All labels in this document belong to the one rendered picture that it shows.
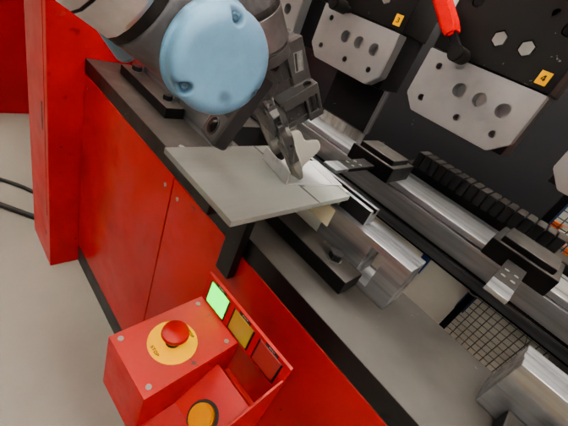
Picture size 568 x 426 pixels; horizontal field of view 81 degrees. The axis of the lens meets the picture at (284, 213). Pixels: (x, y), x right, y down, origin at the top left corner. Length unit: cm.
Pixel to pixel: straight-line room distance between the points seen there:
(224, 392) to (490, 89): 55
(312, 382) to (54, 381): 99
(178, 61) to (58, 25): 102
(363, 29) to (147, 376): 58
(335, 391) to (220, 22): 51
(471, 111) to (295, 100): 22
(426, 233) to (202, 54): 68
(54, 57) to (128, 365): 96
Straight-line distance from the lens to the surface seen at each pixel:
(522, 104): 48
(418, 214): 82
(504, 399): 60
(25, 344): 150
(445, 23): 49
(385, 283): 59
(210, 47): 24
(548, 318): 81
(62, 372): 143
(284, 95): 48
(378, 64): 55
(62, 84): 130
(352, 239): 60
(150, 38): 25
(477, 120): 49
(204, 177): 48
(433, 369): 60
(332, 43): 61
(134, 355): 54
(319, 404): 62
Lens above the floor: 124
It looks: 31 degrees down
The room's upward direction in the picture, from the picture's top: 24 degrees clockwise
